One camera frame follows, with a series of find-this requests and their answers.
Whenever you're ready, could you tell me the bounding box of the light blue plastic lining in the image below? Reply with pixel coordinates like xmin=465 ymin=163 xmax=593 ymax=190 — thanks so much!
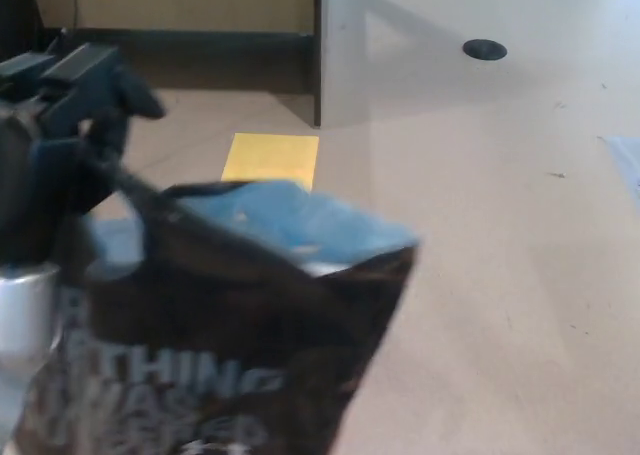
xmin=177 ymin=179 xmax=420 ymax=279

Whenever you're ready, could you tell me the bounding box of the black round floor cover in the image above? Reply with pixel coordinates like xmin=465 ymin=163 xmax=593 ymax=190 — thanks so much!
xmin=462 ymin=38 xmax=508 ymax=61

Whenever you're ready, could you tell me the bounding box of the desk with tan panel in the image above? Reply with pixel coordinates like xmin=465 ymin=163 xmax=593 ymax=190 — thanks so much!
xmin=0 ymin=0 xmax=374 ymax=129

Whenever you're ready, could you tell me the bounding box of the yellow paper sheet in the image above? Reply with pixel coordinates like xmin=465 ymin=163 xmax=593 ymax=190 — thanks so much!
xmin=220 ymin=132 xmax=320 ymax=192

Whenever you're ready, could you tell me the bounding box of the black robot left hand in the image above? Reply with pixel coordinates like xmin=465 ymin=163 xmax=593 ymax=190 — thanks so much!
xmin=0 ymin=42 xmax=167 ymax=269

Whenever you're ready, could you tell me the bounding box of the black printed plastic bag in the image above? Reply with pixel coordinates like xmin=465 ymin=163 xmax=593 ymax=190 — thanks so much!
xmin=9 ymin=119 xmax=422 ymax=455

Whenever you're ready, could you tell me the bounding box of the clear bluish plastic sheet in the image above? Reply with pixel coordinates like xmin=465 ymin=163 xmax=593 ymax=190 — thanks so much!
xmin=597 ymin=135 xmax=640 ymax=196

